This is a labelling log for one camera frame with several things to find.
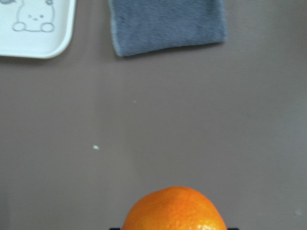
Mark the orange mandarin fruit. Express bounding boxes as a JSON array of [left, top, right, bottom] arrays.
[[122, 186, 227, 230]]

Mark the grey folded cloth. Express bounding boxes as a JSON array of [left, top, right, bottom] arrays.
[[108, 0, 227, 57]]

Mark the cream rabbit tray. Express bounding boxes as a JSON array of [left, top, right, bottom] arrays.
[[0, 0, 77, 59]]

